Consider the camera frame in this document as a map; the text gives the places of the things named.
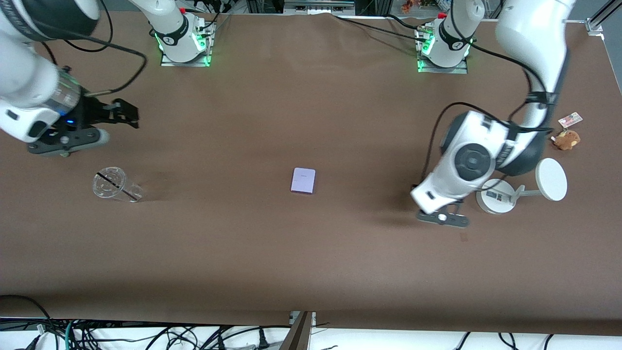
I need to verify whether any lilac phone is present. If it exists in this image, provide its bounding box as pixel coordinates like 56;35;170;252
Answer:
290;168;316;195

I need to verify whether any clear plastic cup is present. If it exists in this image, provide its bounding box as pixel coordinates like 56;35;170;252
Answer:
92;167;145;203

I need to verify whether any black drinking straw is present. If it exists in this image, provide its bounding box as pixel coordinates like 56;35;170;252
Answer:
97;172;138;201

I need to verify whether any aluminium profile beam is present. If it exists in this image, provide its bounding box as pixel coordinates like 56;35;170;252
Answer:
279;311;317;350

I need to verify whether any white round desk lamp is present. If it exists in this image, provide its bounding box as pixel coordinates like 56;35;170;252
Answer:
475;157;568;215

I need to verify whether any aluminium corner profile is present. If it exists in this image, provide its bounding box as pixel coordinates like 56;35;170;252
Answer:
585;0;622;34

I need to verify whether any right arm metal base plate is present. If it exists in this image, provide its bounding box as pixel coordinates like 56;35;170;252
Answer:
160;20;213;68

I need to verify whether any black looping floor cable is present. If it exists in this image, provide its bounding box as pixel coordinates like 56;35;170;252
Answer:
0;294;52;336

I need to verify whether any silver metal frame piece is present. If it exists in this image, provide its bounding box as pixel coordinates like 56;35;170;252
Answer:
284;0;356;14

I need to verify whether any black cable on table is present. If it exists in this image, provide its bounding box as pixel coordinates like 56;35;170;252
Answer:
333;15;421;39

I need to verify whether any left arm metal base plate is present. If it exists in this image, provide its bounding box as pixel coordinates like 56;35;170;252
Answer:
416;27;468;75

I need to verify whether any brown plush keychain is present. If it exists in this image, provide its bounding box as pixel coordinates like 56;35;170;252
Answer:
550;129;582;151

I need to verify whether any printed keychain tag card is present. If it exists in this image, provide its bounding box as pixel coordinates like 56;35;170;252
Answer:
557;111;584;129

